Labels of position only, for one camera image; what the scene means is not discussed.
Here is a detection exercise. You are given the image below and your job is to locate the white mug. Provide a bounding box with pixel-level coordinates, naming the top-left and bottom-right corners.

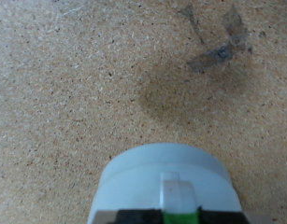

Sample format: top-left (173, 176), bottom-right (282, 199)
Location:
top-left (86, 142), bottom-right (244, 224)

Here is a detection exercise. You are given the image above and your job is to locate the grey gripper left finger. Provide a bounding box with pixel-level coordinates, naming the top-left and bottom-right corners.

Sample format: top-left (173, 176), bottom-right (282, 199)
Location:
top-left (93, 208), bottom-right (165, 224)

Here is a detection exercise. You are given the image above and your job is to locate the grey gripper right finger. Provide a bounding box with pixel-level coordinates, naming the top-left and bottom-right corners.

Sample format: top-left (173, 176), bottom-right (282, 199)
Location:
top-left (198, 208), bottom-right (269, 224)

